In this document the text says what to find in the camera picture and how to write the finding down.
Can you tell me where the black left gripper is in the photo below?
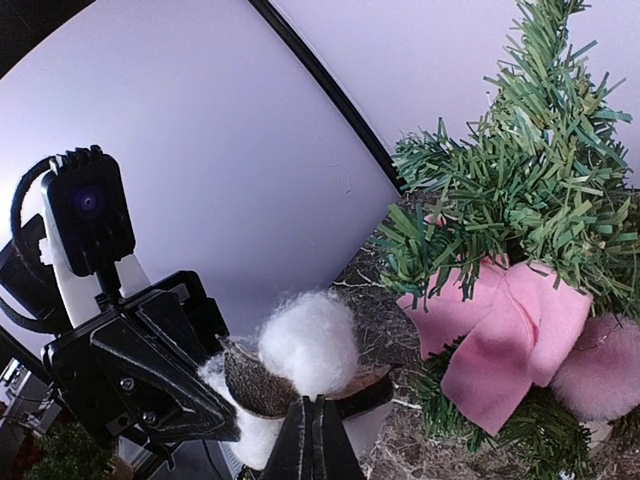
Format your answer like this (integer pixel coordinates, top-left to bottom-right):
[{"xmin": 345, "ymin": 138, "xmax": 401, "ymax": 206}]
[{"xmin": 43, "ymin": 270, "xmax": 240, "ymax": 445}]

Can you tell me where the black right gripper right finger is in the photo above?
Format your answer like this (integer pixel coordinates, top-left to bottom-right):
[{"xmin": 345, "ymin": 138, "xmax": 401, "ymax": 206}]
[{"xmin": 312, "ymin": 396, "xmax": 365, "ymax": 480}]

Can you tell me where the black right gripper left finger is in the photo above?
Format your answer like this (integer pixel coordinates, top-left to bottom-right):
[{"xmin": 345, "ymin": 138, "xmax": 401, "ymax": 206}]
[{"xmin": 262, "ymin": 397, "xmax": 314, "ymax": 480}]

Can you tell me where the white cotton boll ornament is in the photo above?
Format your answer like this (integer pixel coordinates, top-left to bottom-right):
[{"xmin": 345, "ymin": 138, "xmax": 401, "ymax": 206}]
[{"xmin": 198, "ymin": 291, "xmax": 394, "ymax": 470}]

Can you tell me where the pink fabric bow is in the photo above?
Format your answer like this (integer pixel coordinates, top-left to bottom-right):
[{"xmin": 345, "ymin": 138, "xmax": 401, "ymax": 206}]
[{"xmin": 396, "ymin": 257, "xmax": 593, "ymax": 436}]

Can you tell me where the pink fluffy pompom ornament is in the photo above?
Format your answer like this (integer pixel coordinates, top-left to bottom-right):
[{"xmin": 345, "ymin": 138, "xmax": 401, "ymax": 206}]
[{"xmin": 551, "ymin": 314, "xmax": 639, "ymax": 421}]

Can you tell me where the small green christmas tree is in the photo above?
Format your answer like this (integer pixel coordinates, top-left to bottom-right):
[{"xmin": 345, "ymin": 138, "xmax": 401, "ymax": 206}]
[{"xmin": 373, "ymin": 1, "xmax": 639, "ymax": 479}]

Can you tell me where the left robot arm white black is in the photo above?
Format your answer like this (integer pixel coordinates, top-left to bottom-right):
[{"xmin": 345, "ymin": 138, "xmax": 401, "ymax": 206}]
[{"xmin": 1, "ymin": 244, "xmax": 240, "ymax": 445}]

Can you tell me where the background potted green plant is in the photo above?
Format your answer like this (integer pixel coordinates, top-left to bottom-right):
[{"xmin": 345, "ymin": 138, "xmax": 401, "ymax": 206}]
[{"xmin": 25, "ymin": 423, "xmax": 114, "ymax": 480}]

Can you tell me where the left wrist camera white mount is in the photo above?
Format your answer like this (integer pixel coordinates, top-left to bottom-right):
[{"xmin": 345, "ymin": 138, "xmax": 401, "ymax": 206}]
[{"xmin": 10, "ymin": 145, "xmax": 135, "ymax": 318}]

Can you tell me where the left black frame post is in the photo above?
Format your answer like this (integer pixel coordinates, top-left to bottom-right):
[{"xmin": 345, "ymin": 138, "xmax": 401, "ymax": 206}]
[{"xmin": 248, "ymin": 0, "xmax": 404, "ymax": 195}]

